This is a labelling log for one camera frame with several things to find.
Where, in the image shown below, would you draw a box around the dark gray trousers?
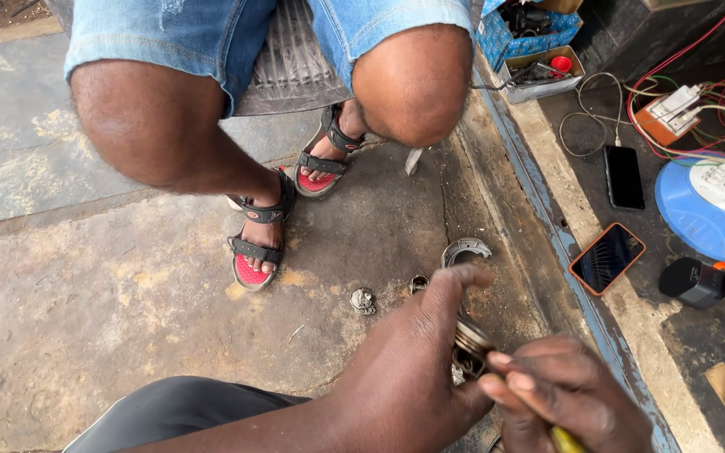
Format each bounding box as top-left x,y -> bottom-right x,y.
63,375 -> 313,453

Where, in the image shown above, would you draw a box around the black power adapter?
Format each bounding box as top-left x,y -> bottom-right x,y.
657,256 -> 725,310

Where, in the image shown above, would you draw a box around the person's right hand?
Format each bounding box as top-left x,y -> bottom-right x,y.
478,335 -> 654,453

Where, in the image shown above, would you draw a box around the gray box with tools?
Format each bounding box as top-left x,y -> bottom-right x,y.
498,45 -> 586,105

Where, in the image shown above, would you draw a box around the white charging cable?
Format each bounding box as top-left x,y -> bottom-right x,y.
558,72 -> 629,159

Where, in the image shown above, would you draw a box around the person's left hand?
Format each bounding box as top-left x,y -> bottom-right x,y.
337,263 -> 497,453

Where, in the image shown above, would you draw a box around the black smartphone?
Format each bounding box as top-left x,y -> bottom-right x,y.
602,145 -> 647,211

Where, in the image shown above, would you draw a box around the orange socket box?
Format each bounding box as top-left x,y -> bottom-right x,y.
634,84 -> 704,147

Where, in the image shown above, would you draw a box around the blue patterned carton with parts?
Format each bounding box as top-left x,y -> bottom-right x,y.
475,0 -> 585,72

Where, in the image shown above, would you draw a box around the smartphone in orange case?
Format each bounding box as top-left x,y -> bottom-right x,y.
568,221 -> 647,297

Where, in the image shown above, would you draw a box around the curved metal bracket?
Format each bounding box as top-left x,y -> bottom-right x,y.
441,237 -> 493,269

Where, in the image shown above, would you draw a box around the black red sandal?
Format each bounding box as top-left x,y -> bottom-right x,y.
293,103 -> 367,200
227,166 -> 298,292

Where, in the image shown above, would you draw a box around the yellow screwdriver handle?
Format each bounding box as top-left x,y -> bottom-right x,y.
550,426 -> 585,453

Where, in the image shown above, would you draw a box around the gray plastic stool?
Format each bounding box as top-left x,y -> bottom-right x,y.
234,0 -> 355,118

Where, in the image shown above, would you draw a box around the small lumpy metal piece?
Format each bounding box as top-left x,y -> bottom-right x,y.
349,287 -> 378,316

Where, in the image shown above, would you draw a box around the blue round plastic base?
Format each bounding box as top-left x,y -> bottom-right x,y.
655,156 -> 725,264

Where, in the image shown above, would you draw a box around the bundle of coloured wires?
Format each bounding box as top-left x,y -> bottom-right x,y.
623,0 -> 725,175

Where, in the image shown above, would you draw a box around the round metal motor part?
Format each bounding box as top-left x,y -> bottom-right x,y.
451,313 -> 497,386

